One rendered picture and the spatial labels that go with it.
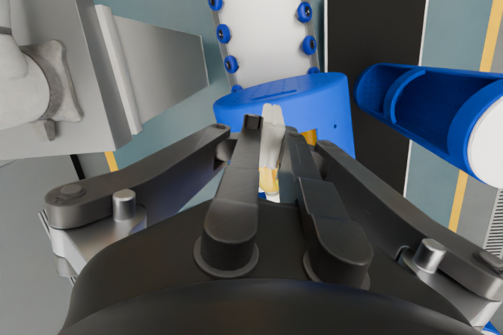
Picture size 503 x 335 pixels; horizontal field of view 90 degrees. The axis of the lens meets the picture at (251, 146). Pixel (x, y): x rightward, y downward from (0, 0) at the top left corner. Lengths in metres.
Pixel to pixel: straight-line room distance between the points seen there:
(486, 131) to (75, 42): 0.97
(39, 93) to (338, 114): 0.58
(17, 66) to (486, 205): 2.58
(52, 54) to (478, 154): 1.02
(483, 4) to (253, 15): 1.54
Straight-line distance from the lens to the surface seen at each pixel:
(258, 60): 0.72
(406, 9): 1.67
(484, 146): 0.84
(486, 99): 0.84
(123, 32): 0.84
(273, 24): 0.72
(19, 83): 0.64
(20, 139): 0.86
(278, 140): 0.16
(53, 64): 0.72
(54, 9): 0.74
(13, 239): 1.91
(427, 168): 2.13
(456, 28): 1.97
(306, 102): 0.43
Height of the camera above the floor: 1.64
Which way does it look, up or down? 69 degrees down
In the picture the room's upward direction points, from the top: 171 degrees counter-clockwise
